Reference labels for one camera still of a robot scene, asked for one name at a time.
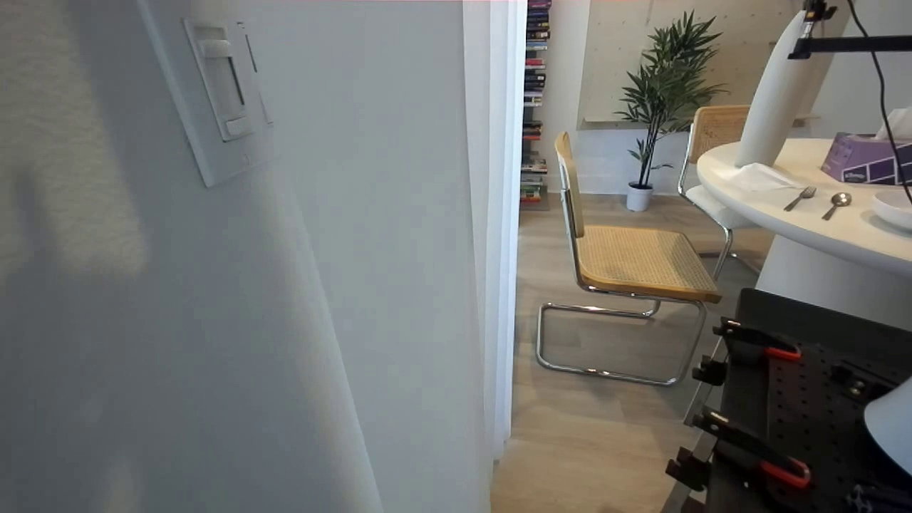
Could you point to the white rounded robot base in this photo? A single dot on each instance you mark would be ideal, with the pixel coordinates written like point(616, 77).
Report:
point(895, 429)

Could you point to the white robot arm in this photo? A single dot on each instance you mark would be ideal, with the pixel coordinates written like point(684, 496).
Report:
point(774, 104)

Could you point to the bookshelf with books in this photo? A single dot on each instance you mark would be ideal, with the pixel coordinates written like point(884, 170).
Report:
point(537, 96)

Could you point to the cane seat chrome chair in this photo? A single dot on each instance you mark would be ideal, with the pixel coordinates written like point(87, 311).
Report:
point(646, 260)

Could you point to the white plant pot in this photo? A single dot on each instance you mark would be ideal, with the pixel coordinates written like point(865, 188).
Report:
point(640, 198)

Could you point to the green potted palm plant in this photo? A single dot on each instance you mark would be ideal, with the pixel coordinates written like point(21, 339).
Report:
point(671, 80)

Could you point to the white seat cane back chair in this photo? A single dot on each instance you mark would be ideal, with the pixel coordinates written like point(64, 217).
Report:
point(717, 128)

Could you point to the white napkin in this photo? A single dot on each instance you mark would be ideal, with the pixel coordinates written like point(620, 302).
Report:
point(758, 184)

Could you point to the silver fork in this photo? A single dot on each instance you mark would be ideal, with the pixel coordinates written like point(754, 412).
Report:
point(798, 198)

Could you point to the white round table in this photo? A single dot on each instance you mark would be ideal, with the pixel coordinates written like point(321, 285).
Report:
point(828, 260)

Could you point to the silver spoon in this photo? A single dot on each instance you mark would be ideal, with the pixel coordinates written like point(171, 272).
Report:
point(838, 203)

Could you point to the purple tissue box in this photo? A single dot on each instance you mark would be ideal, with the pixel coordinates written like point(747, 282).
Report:
point(858, 161)

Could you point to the white wall switch plate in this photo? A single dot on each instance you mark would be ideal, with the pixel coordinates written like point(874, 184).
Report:
point(215, 144)

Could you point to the small black bracket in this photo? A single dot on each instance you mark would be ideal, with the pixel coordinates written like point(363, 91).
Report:
point(858, 384)

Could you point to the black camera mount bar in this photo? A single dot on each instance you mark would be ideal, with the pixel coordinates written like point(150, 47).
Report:
point(865, 44)

